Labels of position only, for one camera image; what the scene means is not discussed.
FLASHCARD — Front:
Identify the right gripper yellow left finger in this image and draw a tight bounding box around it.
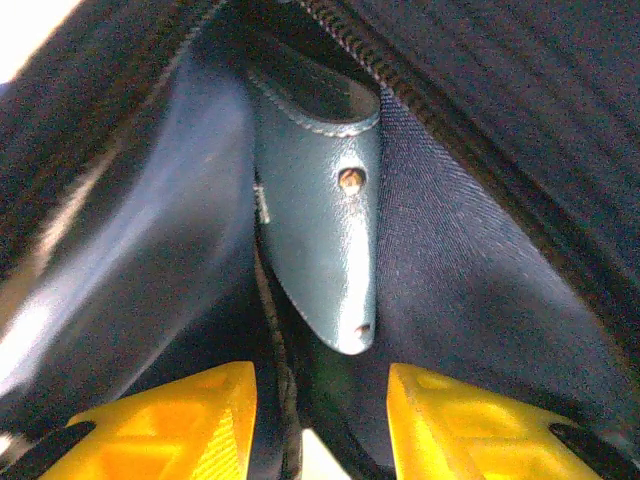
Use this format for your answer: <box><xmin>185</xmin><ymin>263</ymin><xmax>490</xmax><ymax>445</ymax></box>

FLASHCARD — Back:
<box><xmin>37</xmin><ymin>360</ymin><xmax>259</xmax><ymax>480</ymax></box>

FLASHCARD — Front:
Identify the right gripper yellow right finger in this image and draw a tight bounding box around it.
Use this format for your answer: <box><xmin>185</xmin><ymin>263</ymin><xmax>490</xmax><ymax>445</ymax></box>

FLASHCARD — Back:
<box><xmin>387</xmin><ymin>362</ymin><xmax>609</xmax><ymax>480</ymax></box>

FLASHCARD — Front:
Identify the navy blue backpack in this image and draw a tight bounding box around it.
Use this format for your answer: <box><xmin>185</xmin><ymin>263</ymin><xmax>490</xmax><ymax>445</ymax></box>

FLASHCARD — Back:
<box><xmin>0</xmin><ymin>0</ymin><xmax>640</xmax><ymax>480</ymax></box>

